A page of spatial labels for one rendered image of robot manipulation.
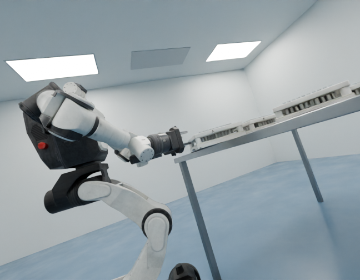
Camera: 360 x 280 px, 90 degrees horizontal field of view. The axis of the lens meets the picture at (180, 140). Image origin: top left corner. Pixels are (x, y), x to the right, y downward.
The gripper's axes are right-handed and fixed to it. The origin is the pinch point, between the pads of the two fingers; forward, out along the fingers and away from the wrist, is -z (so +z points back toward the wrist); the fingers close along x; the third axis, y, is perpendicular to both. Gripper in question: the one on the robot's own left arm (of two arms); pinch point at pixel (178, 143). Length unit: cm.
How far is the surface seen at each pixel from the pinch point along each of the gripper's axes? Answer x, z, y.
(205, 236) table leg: 61, 2, -23
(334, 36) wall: -121, -312, -218
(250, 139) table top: 9.4, -27.6, 32.0
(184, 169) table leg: 16.2, 2.5, -22.3
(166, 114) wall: -107, 22, -331
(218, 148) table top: 9.2, -17.6, 15.6
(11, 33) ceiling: -199, 162, -95
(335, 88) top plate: 1, -59, 38
